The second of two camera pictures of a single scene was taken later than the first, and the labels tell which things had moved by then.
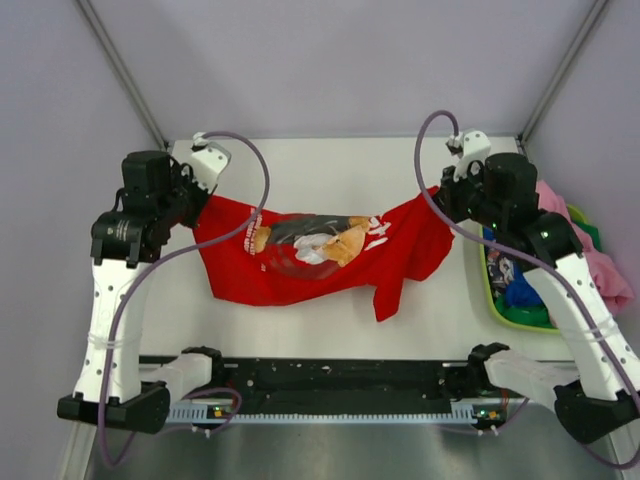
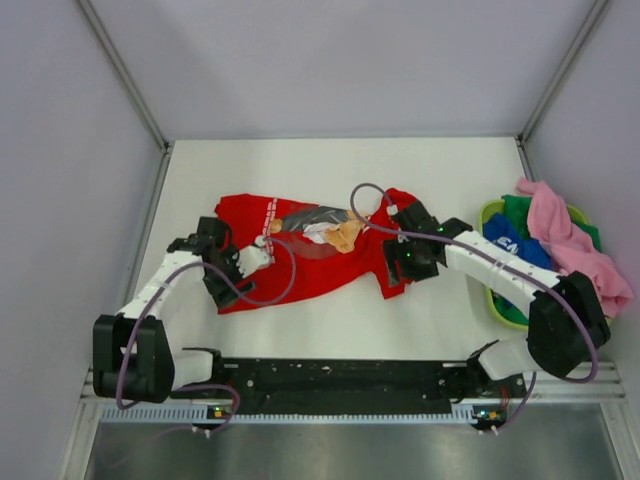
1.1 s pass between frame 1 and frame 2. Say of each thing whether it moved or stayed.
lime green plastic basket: stayed
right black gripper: moved
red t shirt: moved
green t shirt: stayed
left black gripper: moved
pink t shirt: stayed
